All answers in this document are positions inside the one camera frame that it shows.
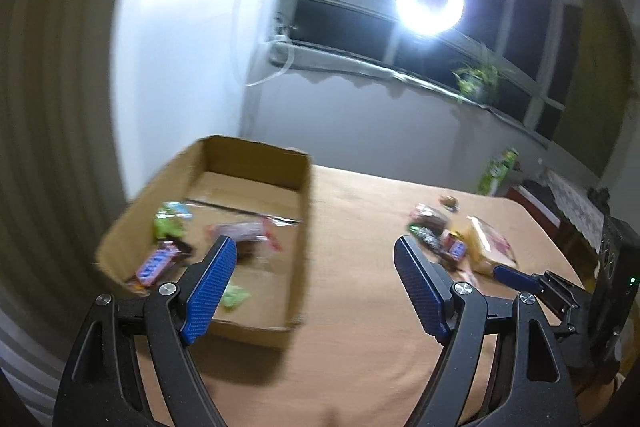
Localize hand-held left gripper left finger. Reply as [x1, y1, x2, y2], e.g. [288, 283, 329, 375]
[52, 236, 238, 427]

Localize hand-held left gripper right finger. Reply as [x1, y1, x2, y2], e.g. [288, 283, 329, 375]
[394, 235, 583, 427]

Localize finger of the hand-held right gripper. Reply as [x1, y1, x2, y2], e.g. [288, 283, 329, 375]
[492, 264, 584, 324]

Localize yellow bread packet pink print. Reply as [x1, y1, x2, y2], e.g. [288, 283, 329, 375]
[462, 215, 519, 277]

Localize cardboard box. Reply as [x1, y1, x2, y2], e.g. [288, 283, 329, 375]
[94, 135, 314, 351]

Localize small light green packet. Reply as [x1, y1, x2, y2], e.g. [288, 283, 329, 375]
[220, 284, 250, 312]

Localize red and blue candy bar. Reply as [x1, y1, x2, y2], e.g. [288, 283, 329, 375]
[439, 231, 468, 272]

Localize dark speckled snack packet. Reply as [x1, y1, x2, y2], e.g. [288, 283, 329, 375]
[407, 223, 443, 255]

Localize purple pink candy bar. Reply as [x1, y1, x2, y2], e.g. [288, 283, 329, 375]
[131, 243, 193, 292]

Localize red clear-wrapped snack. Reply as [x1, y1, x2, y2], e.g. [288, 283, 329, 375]
[206, 216, 283, 258]

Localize brown snack packet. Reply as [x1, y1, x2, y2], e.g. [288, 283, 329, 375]
[410, 204, 451, 235]

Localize green snack packet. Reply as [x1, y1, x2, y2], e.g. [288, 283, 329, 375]
[152, 202, 195, 242]

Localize white lace cloth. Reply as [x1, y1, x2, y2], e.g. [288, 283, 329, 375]
[546, 168, 610, 249]

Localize green and white carton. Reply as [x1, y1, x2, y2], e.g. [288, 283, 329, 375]
[477, 148, 521, 196]

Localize potted green plant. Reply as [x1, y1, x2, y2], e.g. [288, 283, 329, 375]
[451, 44, 516, 105]

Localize beige ribbed curtain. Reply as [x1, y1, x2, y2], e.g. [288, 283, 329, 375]
[0, 0, 132, 408]

